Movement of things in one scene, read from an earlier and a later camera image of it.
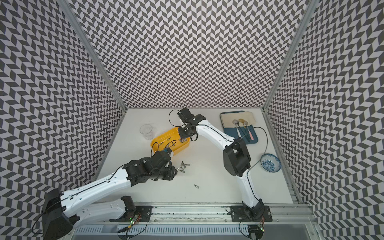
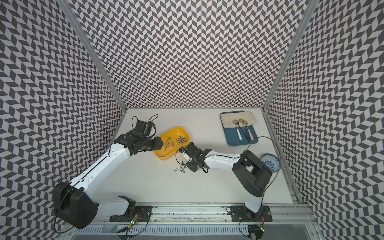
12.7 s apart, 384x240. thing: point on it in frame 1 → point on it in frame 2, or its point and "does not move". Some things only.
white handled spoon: (235, 122) does not move
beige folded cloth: (227, 118) does not move
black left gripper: (170, 175) → (157, 145)
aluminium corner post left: (66, 5) does not move
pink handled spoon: (246, 123) does not move
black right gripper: (182, 135) → (193, 168)
